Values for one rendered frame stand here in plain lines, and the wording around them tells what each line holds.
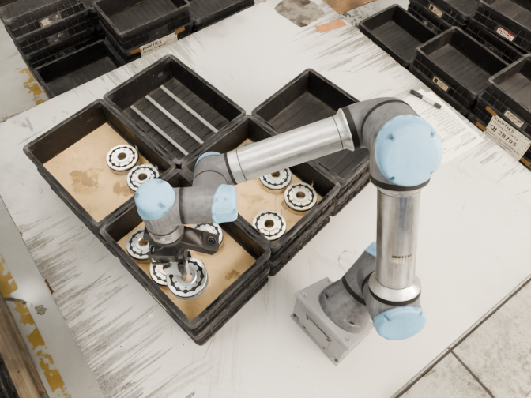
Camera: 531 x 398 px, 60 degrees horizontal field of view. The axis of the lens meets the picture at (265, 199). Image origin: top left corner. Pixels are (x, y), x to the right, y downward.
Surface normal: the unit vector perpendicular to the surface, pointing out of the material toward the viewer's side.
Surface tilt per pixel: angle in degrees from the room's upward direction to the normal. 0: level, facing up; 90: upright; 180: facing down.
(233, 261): 0
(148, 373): 0
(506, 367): 0
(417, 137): 54
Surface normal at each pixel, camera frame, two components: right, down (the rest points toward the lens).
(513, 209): 0.01, -0.51
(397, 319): 0.08, 0.61
